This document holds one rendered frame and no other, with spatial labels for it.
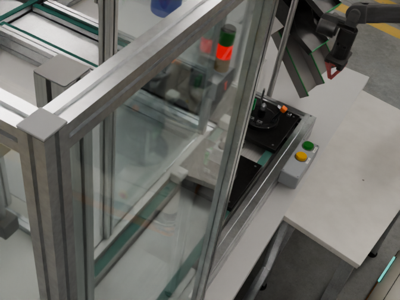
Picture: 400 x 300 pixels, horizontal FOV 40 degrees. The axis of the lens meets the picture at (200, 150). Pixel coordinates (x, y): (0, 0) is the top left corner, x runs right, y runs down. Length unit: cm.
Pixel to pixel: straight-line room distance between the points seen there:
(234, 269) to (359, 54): 310
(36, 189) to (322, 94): 210
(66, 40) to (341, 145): 127
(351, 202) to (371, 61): 259
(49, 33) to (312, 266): 172
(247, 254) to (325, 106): 91
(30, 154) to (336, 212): 163
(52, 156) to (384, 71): 412
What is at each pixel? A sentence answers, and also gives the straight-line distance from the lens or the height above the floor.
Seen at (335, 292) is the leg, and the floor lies 64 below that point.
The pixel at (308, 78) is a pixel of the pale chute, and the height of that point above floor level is 102.
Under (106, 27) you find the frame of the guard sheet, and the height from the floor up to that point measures 168.
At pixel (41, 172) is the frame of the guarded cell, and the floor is 195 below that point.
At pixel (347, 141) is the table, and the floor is 86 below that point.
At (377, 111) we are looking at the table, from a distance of 255.
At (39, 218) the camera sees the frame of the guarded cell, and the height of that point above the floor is 188.
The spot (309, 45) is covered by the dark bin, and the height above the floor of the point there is 120.
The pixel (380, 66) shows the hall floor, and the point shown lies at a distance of 455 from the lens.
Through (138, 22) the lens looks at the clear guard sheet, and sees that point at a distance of 130.
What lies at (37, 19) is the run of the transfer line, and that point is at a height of 92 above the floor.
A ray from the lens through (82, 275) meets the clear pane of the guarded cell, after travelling 71.
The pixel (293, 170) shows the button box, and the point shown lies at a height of 96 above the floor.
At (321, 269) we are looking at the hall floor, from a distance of 296.
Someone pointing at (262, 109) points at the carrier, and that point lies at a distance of 207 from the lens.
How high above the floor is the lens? 231
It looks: 44 degrees down
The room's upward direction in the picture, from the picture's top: 10 degrees clockwise
